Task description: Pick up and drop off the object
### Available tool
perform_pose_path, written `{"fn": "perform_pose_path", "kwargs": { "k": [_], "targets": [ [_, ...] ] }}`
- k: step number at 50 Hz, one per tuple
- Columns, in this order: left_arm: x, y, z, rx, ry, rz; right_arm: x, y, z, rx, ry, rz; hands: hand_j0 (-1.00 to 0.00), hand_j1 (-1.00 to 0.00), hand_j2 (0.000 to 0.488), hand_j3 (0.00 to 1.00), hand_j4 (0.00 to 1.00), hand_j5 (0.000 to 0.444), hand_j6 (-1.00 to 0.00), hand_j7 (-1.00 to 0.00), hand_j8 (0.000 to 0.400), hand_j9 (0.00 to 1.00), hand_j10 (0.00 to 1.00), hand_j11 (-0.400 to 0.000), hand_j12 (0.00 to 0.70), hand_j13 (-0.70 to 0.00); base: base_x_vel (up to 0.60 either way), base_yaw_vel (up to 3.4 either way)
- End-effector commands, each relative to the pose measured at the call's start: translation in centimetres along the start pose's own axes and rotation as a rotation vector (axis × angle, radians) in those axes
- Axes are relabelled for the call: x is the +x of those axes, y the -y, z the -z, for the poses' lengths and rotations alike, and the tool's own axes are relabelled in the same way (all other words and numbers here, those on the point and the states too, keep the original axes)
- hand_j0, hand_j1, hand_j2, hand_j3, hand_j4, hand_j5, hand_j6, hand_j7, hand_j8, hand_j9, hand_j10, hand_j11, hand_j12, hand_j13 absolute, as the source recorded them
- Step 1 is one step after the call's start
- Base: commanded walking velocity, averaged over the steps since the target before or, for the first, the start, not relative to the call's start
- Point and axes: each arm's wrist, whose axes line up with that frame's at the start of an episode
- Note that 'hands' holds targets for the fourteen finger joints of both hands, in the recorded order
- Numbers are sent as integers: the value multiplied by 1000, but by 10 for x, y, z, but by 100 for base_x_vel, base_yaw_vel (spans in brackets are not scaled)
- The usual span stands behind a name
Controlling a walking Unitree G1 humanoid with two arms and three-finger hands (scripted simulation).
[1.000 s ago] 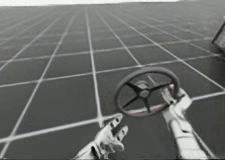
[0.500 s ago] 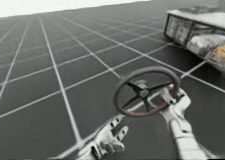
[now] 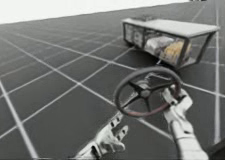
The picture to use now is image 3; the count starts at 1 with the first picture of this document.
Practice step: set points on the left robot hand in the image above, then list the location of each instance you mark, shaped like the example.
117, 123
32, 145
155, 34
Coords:
109, 140

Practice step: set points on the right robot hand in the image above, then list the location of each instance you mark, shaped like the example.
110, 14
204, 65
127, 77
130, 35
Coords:
178, 108

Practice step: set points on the grey cart with brown box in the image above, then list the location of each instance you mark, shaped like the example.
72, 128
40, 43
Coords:
180, 27

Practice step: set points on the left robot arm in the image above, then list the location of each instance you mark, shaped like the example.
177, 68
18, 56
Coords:
88, 152

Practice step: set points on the dark steering wheel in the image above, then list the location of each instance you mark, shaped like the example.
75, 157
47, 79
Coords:
144, 92

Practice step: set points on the grey mesh tray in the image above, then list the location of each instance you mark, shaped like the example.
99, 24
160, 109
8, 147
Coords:
143, 17

